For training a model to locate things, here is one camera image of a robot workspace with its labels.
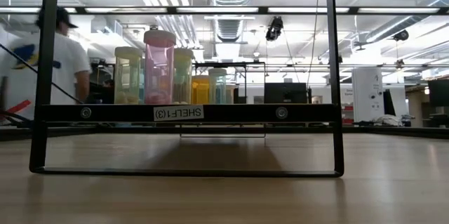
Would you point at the long ceiling strip light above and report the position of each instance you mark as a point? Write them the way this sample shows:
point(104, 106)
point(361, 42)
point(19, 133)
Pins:
point(217, 10)

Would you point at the white cloth pile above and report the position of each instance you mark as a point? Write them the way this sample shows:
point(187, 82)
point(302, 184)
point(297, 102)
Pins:
point(386, 120)

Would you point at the small pale green pill bottle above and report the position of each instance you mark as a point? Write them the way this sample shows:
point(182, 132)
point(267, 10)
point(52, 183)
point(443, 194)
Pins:
point(128, 74)

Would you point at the white cabinet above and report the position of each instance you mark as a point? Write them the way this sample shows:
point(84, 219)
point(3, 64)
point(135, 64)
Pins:
point(366, 90)

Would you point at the clear acrylic tray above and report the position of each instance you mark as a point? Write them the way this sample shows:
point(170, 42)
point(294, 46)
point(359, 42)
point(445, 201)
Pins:
point(105, 113)

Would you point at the person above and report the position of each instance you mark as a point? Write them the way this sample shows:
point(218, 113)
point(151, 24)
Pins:
point(66, 62)

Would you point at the black ceiling spotlight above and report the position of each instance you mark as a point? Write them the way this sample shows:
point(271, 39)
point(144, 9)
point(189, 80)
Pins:
point(274, 29)
point(401, 35)

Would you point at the large amber pill bottle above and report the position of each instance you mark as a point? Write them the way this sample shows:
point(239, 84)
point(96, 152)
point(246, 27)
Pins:
point(200, 90)

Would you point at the black background monitor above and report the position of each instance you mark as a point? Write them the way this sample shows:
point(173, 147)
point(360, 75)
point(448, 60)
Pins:
point(286, 92)
point(438, 92)

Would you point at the small pale yellow pill bottle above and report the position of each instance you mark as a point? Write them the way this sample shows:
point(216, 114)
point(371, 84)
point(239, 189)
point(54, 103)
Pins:
point(183, 76)

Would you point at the silver ventilation duct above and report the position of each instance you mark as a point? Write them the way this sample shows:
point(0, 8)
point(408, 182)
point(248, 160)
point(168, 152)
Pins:
point(229, 27)

